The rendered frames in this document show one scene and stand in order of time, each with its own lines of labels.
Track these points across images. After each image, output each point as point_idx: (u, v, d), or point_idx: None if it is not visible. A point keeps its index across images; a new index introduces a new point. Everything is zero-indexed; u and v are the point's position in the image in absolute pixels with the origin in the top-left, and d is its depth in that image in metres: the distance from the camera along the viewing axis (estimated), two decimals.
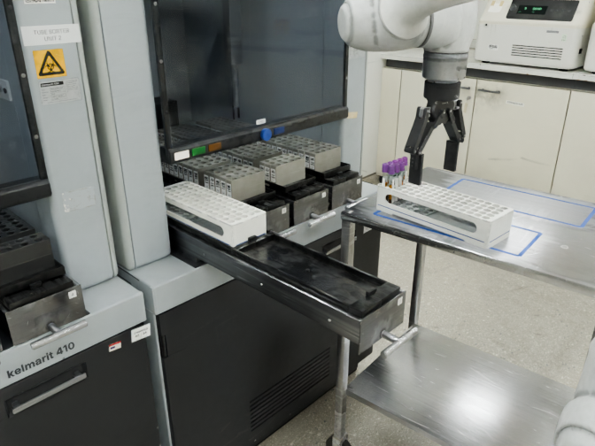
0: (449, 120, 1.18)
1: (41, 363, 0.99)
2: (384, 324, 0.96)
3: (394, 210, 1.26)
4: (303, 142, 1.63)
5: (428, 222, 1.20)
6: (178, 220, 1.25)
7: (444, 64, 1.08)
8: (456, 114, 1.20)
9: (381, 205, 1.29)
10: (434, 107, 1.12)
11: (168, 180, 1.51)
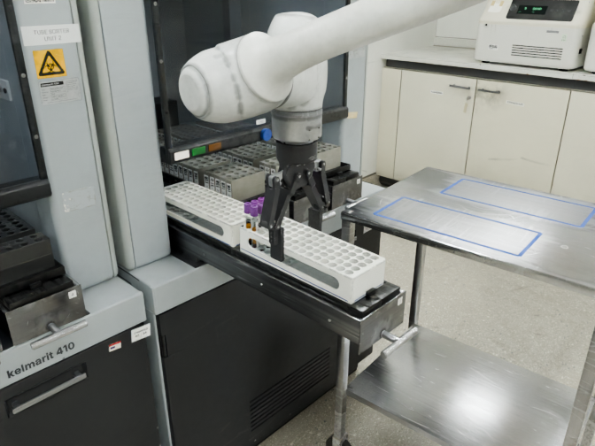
0: (308, 184, 1.02)
1: (41, 363, 0.99)
2: (384, 324, 0.96)
3: (258, 257, 1.08)
4: None
5: (291, 272, 1.02)
6: (178, 220, 1.25)
7: (291, 124, 0.91)
8: (318, 177, 1.04)
9: (244, 249, 1.10)
10: (286, 171, 0.96)
11: (168, 180, 1.51)
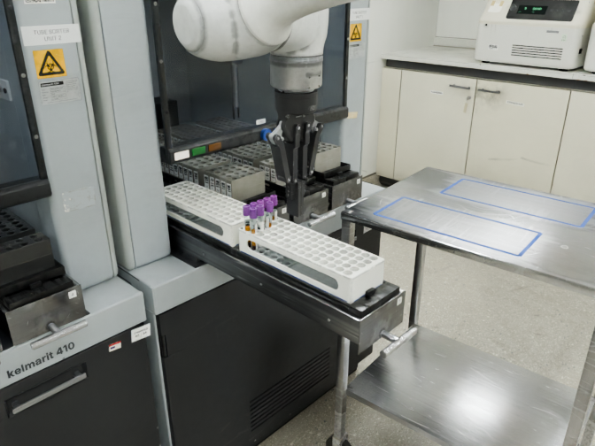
0: (302, 141, 0.97)
1: (41, 363, 0.99)
2: (383, 324, 0.96)
3: (257, 258, 1.08)
4: None
5: (290, 274, 1.02)
6: (178, 220, 1.25)
7: (290, 70, 0.88)
8: (312, 138, 1.00)
9: (243, 252, 1.10)
10: (285, 122, 0.92)
11: (168, 180, 1.51)
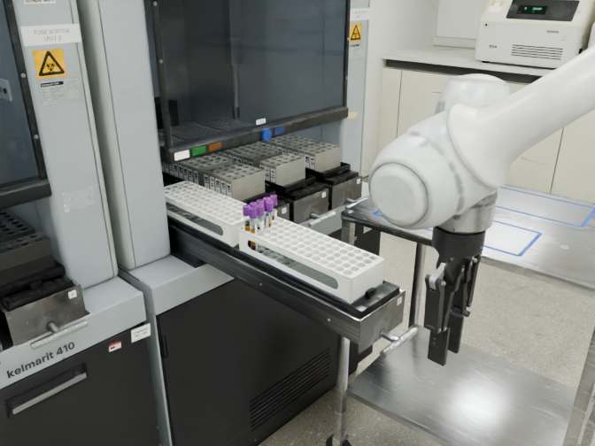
0: (443, 280, 0.82)
1: (41, 363, 0.99)
2: (383, 324, 0.96)
3: (257, 258, 1.08)
4: (303, 142, 1.63)
5: (290, 274, 1.02)
6: (178, 220, 1.25)
7: None
8: (434, 290, 0.80)
9: (243, 252, 1.10)
10: None
11: (168, 180, 1.51)
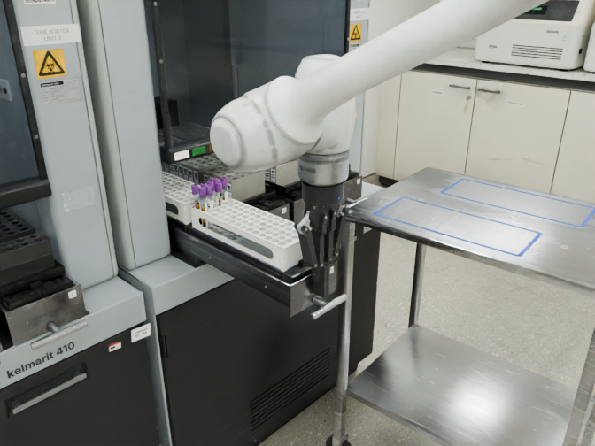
0: None
1: (41, 363, 0.99)
2: None
3: (206, 234, 1.18)
4: None
5: (235, 248, 1.12)
6: None
7: None
8: (305, 234, 0.97)
9: (196, 229, 1.21)
10: None
11: None
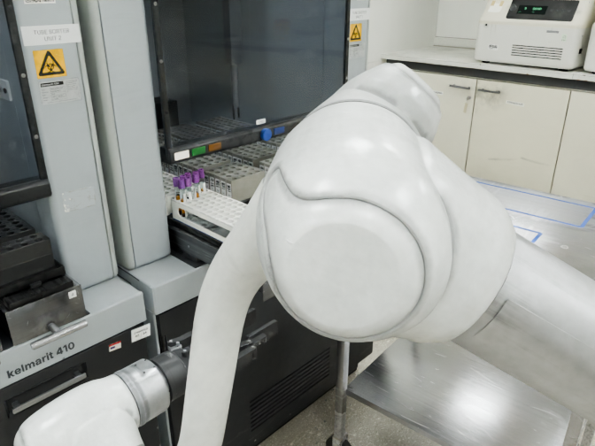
0: None
1: (41, 363, 0.99)
2: None
3: (186, 224, 1.23)
4: None
5: (211, 236, 1.17)
6: None
7: (147, 393, 0.80)
8: (187, 341, 0.95)
9: (175, 219, 1.26)
10: None
11: None
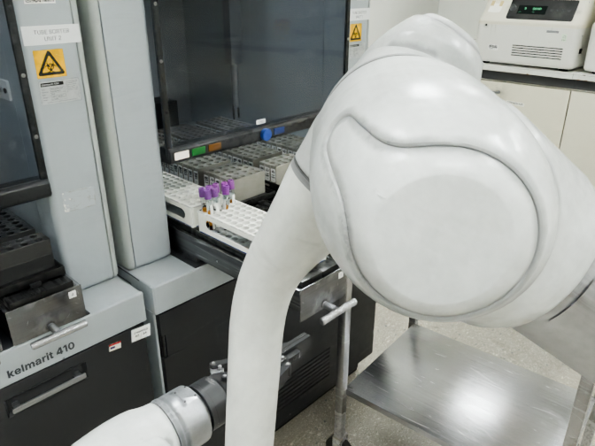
0: None
1: (41, 363, 0.99)
2: (325, 296, 1.05)
3: (213, 238, 1.17)
4: (303, 142, 1.63)
5: (243, 251, 1.11)
6: None
7: (189, 425, 0.74)
8: None
9: (203, 232, 1.19)
10: None
11: None
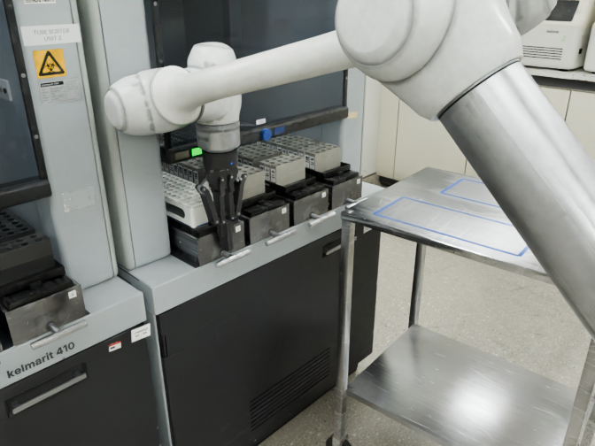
0: (217, 189, 1.18)
1: (41, 363, 0.99)
2: None
3: None
4: (303, 142, 1.63)
5: None
6: None
7: None
8: (206, 195, 1.16)
9: None
10: None
11: None
